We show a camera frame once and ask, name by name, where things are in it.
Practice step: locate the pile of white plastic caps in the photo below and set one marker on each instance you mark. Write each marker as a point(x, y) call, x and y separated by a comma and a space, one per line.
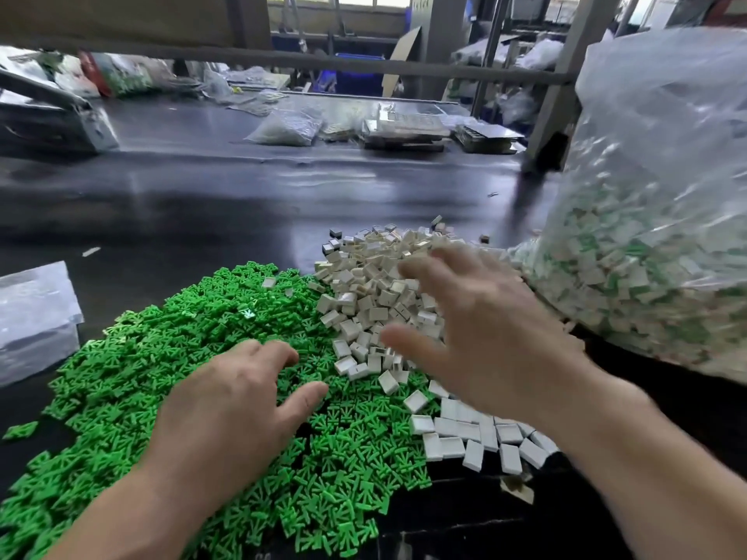
point(374, 285)

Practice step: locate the pile of green plastic clips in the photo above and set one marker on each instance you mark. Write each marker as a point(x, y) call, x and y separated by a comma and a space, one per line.
point(140, 367)

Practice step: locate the person's right hand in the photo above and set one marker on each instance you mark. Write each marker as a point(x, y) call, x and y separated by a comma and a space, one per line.
point(490, 332)

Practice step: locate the person's left hand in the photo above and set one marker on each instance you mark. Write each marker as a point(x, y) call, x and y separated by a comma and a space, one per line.
point(222, 431)

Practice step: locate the small clear bag of parts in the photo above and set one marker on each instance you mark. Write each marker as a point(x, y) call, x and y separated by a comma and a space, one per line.
point(284, 128)

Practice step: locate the grey metal slanted post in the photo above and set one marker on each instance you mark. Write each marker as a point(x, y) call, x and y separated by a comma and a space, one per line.
point(566, 81)

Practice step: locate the grey heat sealer machine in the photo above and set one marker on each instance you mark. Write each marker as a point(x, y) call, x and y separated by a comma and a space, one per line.
point(53, 116)

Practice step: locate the grey metal horizontal bar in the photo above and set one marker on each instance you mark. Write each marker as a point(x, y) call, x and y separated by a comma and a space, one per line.
point(292, 58)

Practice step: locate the stack of clear flat bags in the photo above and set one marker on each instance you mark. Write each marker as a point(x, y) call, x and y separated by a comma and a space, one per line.
point(33, 320)

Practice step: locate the blue crate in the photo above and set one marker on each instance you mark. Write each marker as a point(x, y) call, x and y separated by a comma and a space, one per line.
point(350, 78)

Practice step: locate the small green plastic part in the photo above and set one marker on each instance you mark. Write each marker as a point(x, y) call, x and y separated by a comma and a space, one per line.
point(20, 430)

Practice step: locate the dark flat tray stack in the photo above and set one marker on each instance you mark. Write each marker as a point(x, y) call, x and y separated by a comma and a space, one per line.
point(488, 136)

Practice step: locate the clear plastic bag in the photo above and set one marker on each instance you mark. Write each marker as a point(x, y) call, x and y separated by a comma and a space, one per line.
point(648, 250)

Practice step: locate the person's left forearm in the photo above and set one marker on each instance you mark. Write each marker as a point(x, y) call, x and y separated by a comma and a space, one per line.
point(123, 525)

